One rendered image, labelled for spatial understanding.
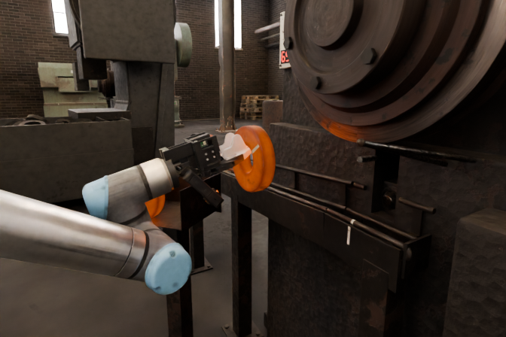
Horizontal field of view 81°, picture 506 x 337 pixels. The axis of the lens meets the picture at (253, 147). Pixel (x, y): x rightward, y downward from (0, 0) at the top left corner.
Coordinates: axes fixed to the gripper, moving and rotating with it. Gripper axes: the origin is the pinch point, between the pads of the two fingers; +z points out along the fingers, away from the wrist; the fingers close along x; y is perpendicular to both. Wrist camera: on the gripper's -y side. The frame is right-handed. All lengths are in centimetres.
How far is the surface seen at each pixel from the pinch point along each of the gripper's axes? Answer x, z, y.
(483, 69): -40.5, 16.7, 12.3
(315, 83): -17.9, 7.4, 13.6
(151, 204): 26.4, -23.0, -13.4
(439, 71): -35.9, 15.0, 12.8
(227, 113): 630, 262, -103
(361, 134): -21.3, 13.9, 1.9
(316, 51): -16.0, 10.7, 18.9
